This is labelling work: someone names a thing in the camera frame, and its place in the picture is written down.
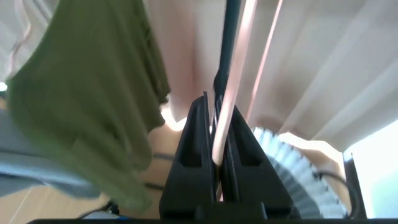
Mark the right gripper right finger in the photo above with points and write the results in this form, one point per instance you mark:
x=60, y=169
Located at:
x=248, y=180

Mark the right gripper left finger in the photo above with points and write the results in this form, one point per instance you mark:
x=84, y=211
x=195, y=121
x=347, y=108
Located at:
x=189, y=180

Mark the green long-sleeved shirt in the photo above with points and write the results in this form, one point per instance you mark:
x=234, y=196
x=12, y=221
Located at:
x=93, y=93

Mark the pale blue-grey garment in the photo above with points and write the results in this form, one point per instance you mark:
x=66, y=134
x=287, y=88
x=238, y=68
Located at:
x=31, y=161

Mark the white laundry basket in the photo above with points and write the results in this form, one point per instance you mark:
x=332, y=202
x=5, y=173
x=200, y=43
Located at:
x=295, y=168

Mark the black clothes rack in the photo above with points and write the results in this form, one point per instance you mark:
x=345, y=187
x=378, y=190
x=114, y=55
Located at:
x=230, y=37

